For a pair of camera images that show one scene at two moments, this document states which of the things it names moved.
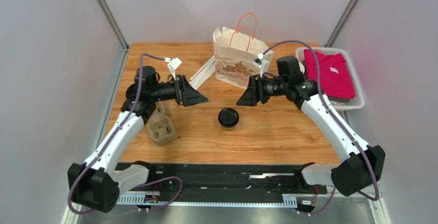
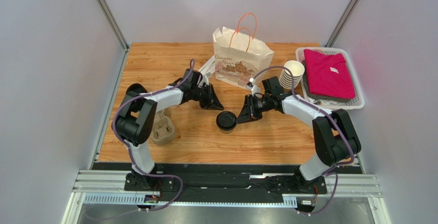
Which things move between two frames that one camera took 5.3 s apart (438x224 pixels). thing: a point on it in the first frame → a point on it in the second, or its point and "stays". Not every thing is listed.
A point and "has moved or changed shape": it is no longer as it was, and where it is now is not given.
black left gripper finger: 186,94 → 215,104
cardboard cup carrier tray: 161,128 stays
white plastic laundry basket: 358,101 stays
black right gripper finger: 250,96 → 247,113
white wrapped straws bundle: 203,74 stays
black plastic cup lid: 228,117 has moved or changed shape
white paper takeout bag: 235,50 stays
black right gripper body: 256,89 → 249,106
